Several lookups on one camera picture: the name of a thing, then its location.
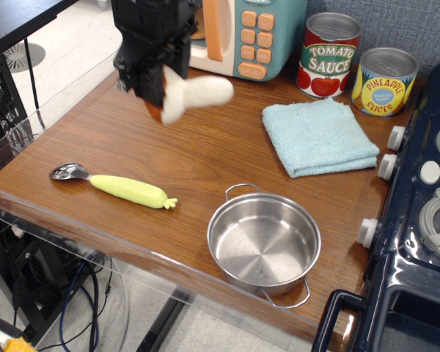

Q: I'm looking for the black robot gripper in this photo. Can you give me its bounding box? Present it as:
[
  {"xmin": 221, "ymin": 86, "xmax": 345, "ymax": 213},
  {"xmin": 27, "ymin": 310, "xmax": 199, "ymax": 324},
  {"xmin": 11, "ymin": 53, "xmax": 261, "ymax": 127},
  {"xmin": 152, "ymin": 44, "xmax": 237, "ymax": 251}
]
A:
[{"xmin": 111, "ymin": 1, "xmax": 200, "ymax": 107}]

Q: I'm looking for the plush mushroom toy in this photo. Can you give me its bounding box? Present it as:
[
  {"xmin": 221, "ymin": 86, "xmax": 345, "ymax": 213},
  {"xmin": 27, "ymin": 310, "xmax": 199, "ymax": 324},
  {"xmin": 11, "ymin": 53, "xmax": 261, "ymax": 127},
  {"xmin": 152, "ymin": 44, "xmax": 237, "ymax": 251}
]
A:
[{"xmin": 144, "ymin": 66, "xmax": 234, "ymax": 125}]

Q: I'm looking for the teal toy microwave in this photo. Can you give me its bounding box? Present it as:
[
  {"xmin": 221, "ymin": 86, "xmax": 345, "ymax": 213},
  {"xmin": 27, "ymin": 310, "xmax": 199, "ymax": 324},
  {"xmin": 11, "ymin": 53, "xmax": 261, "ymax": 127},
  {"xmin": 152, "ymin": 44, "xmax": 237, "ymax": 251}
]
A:
[{"xmin": 189, "ymin": 0, "xmax": 308, "ymax": 81}]

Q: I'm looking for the white stove knob top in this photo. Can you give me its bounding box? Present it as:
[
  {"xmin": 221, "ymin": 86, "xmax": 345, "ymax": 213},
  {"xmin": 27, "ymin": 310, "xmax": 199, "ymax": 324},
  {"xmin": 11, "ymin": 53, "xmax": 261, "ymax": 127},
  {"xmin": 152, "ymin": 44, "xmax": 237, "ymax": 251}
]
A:
[{"xmin": 387, "ymin": 125, "xmax": 406, "ymax": 152}]

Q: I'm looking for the white stove knob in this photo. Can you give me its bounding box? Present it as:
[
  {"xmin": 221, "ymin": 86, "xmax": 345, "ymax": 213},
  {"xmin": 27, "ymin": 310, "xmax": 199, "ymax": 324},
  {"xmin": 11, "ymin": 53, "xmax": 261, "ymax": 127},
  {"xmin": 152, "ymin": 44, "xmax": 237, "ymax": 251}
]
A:
[
  {"xmin": 378, "ymin": 154, "xmax": 397, "ymax": 181},
  {"xmin": 387, "ymin": 125, "xmax": 406, "ymax": 152},
  {"xmin": 357, "ymin": 219, "xmax": 378, "ymax": 249}
]

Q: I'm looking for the dark blue toy stove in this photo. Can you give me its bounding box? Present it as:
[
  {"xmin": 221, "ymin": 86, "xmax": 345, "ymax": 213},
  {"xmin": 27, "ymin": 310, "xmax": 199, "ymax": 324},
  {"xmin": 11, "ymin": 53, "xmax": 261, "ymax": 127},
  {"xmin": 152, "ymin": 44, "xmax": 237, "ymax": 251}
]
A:
[{"xmin": 312, "ymin": 65, "xmax": 440, "ymax": 351}]

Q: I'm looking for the black desk at left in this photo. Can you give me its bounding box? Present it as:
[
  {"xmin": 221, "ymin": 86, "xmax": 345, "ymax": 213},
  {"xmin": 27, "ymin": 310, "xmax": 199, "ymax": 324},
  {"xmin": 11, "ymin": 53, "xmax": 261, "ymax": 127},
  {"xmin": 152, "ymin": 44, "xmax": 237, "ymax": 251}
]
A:
[{"xmin": 0, "ymin": 0, "xmax": 75, "ymax": 138}]

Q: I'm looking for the light blue folded cloth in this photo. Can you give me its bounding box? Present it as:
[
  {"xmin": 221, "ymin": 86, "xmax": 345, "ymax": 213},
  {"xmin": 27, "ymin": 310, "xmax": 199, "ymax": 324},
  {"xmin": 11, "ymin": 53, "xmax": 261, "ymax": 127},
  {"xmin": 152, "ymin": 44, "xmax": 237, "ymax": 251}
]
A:
[{"xmin": 263, "ymin": 98, "xmax": 379, "ymax": 178}]

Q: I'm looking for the tomato sauce can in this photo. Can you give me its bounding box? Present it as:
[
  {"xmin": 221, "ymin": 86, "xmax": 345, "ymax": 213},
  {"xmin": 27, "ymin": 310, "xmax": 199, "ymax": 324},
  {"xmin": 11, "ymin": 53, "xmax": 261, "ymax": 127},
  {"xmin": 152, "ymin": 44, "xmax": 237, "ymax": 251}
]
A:
[{"xmin": 296, "ymin": 12, "xmax": 362, "ymax": 98}]

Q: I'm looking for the clear acrylic table guard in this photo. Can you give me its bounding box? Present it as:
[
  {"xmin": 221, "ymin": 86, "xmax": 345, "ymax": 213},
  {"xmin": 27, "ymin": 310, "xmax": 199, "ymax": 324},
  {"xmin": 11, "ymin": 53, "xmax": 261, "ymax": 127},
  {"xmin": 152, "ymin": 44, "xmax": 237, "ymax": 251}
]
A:
[{"xmin": 0, "ymin": 73, "xmax": 316, "ymax": 340}]

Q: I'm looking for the silver metal pot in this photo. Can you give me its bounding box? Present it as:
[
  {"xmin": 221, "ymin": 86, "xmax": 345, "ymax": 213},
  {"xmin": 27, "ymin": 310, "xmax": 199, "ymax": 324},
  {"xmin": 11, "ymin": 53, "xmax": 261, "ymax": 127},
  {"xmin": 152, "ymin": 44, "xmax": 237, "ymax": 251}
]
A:
[{"xmin": 207, "ymin": 186, "xmax": 322, "ymax": 309}]

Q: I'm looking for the pineapple slices can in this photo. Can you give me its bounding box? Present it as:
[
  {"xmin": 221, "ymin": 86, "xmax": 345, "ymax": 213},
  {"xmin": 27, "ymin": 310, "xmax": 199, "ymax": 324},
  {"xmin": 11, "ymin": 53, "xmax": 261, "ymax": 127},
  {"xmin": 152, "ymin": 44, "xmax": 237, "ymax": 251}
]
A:
[{"xmin": 351, "ymin": 47, "xmax": 419, "ymax": 117}]

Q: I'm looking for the white stove knob middle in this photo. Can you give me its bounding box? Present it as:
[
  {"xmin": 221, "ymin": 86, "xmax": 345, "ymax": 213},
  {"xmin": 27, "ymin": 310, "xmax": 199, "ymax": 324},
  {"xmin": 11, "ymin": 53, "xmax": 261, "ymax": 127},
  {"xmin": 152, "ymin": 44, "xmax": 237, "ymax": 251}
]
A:
[{"xmin": 378, "ymin": 154, "xmax": 397, "ymax": 181}]

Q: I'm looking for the white stove knob bottom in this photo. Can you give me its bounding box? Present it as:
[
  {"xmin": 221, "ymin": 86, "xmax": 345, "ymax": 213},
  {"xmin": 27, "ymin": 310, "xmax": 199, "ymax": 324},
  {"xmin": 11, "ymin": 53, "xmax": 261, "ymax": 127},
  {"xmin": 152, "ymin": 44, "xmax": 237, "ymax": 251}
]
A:
[{"xmin": 357, "ymin": 219, "xmax": 378, "ymax": 249}]

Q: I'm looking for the yellow fuzzy object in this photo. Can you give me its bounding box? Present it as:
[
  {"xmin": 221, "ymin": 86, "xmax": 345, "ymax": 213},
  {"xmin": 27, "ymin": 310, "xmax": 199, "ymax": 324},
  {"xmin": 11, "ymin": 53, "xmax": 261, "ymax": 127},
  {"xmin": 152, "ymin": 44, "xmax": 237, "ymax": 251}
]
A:
[{"xmin": 2, "ymin": 337, "xmax": 36, "ymax": 352}]

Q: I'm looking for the spoon with green handle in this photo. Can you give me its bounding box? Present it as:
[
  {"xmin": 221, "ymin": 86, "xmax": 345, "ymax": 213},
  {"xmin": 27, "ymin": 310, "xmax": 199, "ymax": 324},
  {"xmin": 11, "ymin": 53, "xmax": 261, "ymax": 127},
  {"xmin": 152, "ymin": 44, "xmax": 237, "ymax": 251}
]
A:
[{"xmin": 49, "ymin": 162, "xmax": 177, "ymax": 210}]

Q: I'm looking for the black cable bundle under table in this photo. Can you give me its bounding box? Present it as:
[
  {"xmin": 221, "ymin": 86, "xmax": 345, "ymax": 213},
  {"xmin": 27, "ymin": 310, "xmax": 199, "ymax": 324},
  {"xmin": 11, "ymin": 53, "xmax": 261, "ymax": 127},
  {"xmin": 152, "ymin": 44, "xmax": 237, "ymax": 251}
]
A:
[{"xmin": 36, "ymin": 256, "xmax": 114, "ymax": 352}]

